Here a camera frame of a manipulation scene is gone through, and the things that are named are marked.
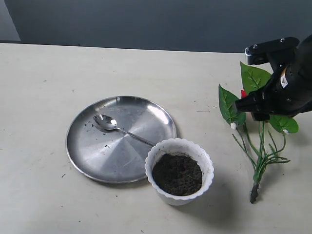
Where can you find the dark potting soil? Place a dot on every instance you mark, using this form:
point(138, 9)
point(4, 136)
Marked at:
point(178, 175)

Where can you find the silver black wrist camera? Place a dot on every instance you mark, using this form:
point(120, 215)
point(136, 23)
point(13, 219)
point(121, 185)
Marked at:
point(279, 51)

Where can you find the stainless steel spork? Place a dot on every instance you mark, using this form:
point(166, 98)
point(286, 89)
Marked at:
point(108, 123)

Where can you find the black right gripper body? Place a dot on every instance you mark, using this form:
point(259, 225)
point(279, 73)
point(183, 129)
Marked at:
point(288, 92)

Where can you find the round stainless steel plate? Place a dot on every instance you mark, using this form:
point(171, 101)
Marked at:
point(113, 156)

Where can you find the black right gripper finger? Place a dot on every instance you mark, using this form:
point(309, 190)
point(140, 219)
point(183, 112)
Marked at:
point(250, 103)
point(260, 116)

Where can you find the white scalloped plastic pot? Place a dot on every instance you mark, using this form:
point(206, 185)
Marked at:
point(177, 146)

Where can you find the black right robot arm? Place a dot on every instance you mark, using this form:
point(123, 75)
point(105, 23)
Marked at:
point(302, 56)

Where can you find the artificial red anthurium plant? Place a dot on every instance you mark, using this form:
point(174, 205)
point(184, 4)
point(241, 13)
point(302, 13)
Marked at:
point(272, 135)

